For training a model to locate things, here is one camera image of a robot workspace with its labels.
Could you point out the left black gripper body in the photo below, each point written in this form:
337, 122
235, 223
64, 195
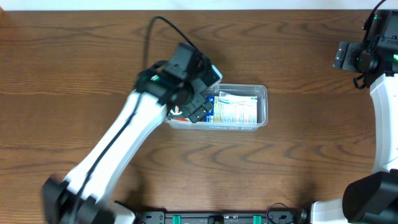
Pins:
199, 107

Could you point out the green Zam-Buk box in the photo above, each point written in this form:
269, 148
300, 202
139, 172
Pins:
176, 112

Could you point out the white Panadol tube box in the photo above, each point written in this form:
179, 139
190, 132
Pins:
228, 98

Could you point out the blue cooling patch box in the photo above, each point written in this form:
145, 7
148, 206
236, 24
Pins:
231, 113

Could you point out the red Panadol ActiFast box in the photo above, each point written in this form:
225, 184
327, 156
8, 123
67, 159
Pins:
179, 119

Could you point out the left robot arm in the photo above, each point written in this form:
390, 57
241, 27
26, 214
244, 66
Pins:
83, 195

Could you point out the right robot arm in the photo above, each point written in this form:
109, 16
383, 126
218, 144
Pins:
372, 199

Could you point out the clear plastic container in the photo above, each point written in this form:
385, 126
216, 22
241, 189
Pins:
234, 89

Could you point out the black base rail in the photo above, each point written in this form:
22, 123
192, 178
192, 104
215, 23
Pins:
274, 215

